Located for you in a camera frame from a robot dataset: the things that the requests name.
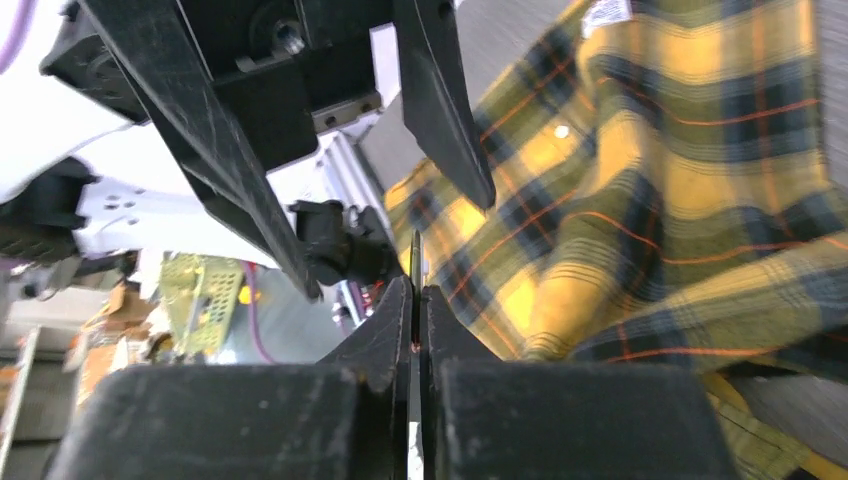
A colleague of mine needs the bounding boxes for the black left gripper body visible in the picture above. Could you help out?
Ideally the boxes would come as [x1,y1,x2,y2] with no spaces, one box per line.
[39,0,399,177]

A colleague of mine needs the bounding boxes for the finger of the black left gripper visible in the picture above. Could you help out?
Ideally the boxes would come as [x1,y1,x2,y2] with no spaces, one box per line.
[81,1,322,300]
[393,0,496,210]

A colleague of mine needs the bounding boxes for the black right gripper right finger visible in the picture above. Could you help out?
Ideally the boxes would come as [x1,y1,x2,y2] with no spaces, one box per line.
[420,287,738,479]

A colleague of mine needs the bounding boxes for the yellow plaid flannel shirt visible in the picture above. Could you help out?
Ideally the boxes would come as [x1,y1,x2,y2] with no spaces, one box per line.
[384,1,847,479]

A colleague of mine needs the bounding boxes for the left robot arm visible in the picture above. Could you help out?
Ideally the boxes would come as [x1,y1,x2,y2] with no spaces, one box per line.
[1,1,495,298]

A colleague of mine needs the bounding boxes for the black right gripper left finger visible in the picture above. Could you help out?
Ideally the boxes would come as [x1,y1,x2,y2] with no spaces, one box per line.
[47,276,412,479]

